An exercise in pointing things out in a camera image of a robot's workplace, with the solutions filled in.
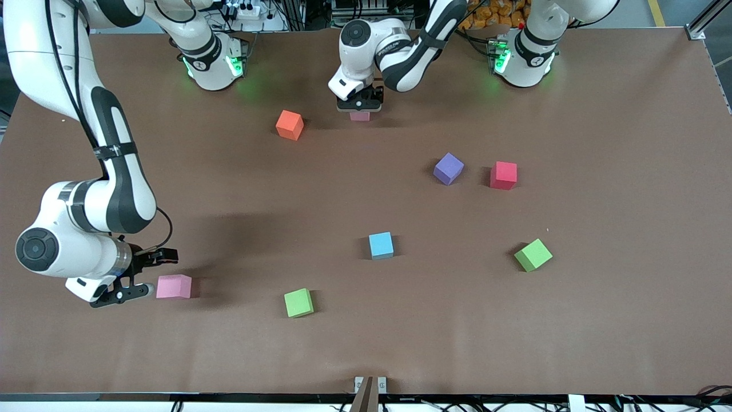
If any purple foam cube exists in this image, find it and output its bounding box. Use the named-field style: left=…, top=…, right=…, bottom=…
left=433, top=152, right=465, bottom=186

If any green foam cube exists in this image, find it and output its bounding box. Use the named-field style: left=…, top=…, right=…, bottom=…
left=514, top=239, right=554, bottom=272
left=284, top=288, right=315, bottom=318

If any red foam cube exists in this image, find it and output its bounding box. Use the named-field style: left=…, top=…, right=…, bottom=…
left=490, top=161, right=518, bottom=191

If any orange foam cube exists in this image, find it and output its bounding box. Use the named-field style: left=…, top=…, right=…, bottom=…
left=276, top=110, right=305, bottom=141

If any equipment rack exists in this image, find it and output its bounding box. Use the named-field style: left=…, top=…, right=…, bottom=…
left=332, top=0, right=429, bottom=22

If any paper table cover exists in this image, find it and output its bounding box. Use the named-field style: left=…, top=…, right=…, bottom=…
left=0, top=27, right=732, bottom=397

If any white power strip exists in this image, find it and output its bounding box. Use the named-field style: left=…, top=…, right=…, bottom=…
left=226, top=0, right=264, bottom=21

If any orange packaged goods pile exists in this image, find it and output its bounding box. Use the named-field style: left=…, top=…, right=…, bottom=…
left=460, top=0, right=530, bottom=29

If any blue foam cube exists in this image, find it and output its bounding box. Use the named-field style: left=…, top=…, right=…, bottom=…
left=368, top=232, right=395, bottom=260

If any metal mounting bracket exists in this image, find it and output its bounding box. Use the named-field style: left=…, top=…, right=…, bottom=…
left=354, top=376, right=388, bottom=395

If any brown camera post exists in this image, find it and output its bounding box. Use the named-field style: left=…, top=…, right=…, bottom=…
left=349, top=376, right=380, bottom=412

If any aluminium frame profile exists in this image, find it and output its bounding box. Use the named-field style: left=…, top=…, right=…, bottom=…
left=685, top=0, right=732, bottom=42

